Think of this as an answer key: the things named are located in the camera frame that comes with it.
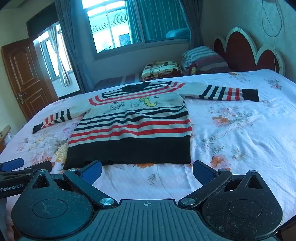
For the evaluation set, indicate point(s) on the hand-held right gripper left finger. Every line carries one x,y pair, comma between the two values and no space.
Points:
92,172

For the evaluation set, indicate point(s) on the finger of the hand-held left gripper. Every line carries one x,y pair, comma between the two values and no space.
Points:
38,167
12,163

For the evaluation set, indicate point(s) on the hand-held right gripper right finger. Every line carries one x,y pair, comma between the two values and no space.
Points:
203,171

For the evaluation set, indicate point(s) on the striped knit sweater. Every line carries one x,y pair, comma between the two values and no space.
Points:
129,129

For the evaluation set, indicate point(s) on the white floral bed sheet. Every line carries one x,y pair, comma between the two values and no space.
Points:
231,139

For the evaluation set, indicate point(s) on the brown wooden door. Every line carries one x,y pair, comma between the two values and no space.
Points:
25,78

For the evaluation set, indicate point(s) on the red printed pillow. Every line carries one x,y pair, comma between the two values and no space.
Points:
191,70

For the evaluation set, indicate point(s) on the white sheer curtain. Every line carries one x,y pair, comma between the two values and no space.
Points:
60,64

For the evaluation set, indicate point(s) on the folded printed blanket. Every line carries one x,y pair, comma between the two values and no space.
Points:
161,69

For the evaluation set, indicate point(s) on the striped pillow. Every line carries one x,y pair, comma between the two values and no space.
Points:
203,58

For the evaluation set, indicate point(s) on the grey curtain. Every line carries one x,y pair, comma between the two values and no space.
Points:
193,25
69,46

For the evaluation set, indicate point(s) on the red scalloped headboard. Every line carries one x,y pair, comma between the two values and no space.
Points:
240,51

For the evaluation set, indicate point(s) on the window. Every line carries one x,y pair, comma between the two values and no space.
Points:
108,23

